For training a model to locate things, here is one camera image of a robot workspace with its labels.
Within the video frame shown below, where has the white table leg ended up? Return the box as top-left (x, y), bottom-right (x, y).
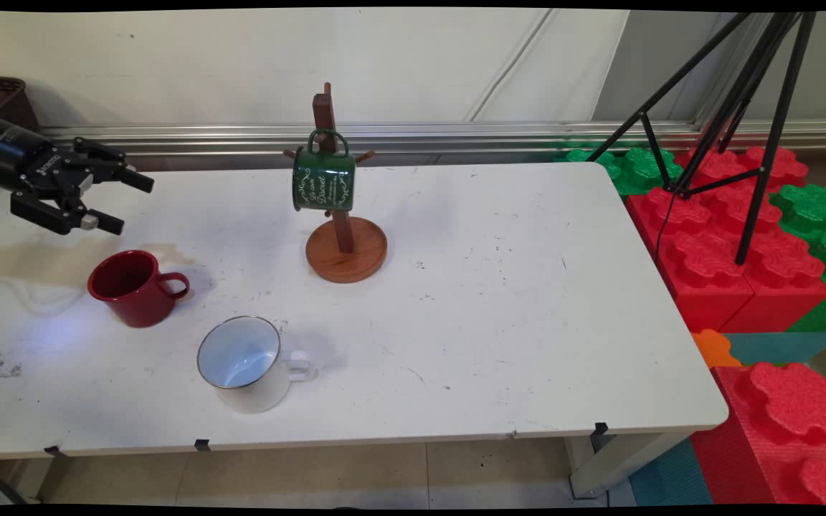
top-left (565, 430), bottom-right (693, 500)

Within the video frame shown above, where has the teal foam block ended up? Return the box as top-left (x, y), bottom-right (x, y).
top-left (628, 439), bottom-right (714, 506)
top-left (723, 331), bottom-right (826, 367)

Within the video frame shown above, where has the wooden mug tree stand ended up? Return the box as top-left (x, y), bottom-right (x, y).
top-left (283, 82), bottom-right (389, 285)

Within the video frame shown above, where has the black tripod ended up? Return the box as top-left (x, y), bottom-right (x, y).
top-left (585, 11), bottom-right (819, 266)

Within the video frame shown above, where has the white enamel mug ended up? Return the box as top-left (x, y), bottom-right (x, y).
top-left (196, 315), bottom-right (318, 414)

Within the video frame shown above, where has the white wall cable conduit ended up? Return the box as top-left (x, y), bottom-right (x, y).
top-left (466, 9), bottom-right (554, 123)

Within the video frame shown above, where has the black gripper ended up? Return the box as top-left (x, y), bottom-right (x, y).
top-left (0, 115), bottom-right (156, 237)

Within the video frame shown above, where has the orange foam piece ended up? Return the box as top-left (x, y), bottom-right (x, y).
top-left (691, 329), bottom-right (743, 370)

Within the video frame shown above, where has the green enamel mug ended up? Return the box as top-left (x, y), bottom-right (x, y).
top-left (291, 129), bottom-right (356, 214)

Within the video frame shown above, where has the black floor cable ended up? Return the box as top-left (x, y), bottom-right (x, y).
top-left (0, 459), bottom-right (28, 504)

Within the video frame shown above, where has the red foam building block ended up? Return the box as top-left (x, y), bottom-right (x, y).
top-left (625, 183), bottom-right (758, 334)
top-left (691, 361), bottom-right (826, 506)
top-left (675, 145), bottom-right (826, 334)

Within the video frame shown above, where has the aluminium wall rail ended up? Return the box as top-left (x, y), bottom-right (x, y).
top-left (40, 120), bottom-right (826, 156)

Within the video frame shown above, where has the thin black tripod cable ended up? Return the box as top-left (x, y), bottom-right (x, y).
top-left (654, 188), bottom-right (678, 277)

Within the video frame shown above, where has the red mug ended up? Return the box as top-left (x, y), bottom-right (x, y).
top-left (87, 249), bottom-right (191, 329)

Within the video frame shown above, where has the green foam building block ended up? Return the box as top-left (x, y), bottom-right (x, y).
top-left (553, 146), bottom-right (684, 196)
top-left (768, 183), bottom-right (826, 333)

